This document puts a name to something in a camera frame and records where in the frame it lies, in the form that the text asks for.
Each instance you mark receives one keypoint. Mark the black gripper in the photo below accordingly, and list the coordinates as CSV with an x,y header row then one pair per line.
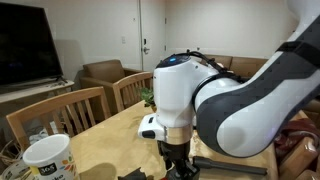
x,y
175,151

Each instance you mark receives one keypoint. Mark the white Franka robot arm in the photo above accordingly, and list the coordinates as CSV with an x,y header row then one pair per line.
x,y
233,106

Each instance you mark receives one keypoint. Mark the grey pronged vacuum adapter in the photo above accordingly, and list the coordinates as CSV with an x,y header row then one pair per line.
x,y
135,175

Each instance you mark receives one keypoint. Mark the grey vacuum crevice tool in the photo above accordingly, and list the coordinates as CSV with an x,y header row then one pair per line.
x,y
230,166

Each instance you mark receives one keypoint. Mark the green potted plant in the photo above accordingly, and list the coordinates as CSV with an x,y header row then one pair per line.
x,y
148,96

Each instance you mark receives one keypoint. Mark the wooden slatted chair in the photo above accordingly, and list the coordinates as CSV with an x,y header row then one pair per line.
x,y
301,115
133,80
50,103
296,160

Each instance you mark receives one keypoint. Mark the brown armchair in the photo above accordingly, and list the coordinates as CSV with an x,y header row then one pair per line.
x,y
103,71

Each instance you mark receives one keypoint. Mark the red cloth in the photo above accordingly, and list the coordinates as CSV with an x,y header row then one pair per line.
x,y
295,131

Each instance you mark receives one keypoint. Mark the white 365 container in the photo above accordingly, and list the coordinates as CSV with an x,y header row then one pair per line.
x,y
46,156

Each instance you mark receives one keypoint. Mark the white door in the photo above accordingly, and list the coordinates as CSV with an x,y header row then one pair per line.
x,y
153,26

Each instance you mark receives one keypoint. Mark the white television stand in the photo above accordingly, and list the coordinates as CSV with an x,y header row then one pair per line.
x,y
33,90

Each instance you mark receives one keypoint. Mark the wicker basket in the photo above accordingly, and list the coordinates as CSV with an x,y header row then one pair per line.
x,y
8,153

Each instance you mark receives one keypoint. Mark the black flat television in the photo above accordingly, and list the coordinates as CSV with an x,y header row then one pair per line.
x,y
26,43

